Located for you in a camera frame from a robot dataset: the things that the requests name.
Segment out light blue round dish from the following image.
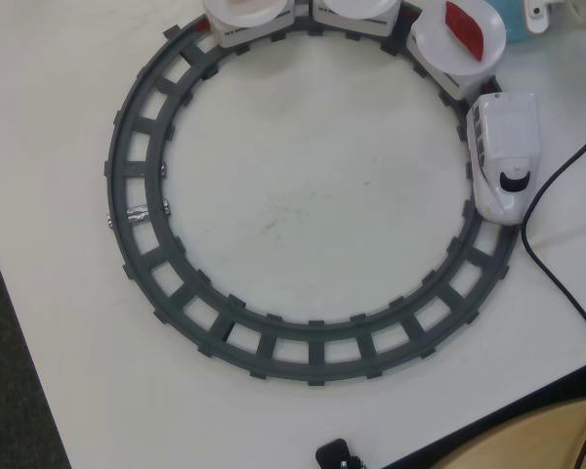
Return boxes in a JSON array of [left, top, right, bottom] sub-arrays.
[[487, 0, 536, 44]]

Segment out red tuna sushi piece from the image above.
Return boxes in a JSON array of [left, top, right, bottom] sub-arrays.
[[443, 0, 484, 63]]

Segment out white Shinkansen toy locomotive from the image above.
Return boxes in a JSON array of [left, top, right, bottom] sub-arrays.
[[465, 91, 541, 226]]

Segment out white toy train wagon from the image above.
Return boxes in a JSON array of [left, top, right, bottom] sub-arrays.
[[311, 0, 401, 38], [204, 0, 297, 49], [405, 14, 502, 104]]

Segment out light wooden desk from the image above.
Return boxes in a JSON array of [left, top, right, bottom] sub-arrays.
[[437, 394, 586, 469]]

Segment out black plug adapter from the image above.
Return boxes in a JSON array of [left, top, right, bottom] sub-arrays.
[[315, 438, 367, 469]]

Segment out thick black cable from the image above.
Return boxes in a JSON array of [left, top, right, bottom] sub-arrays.
[[521, 124, 586, 351]]

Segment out grey circular toy rail track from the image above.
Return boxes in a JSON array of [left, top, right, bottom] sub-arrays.
[[102, 0, 524, 390]]

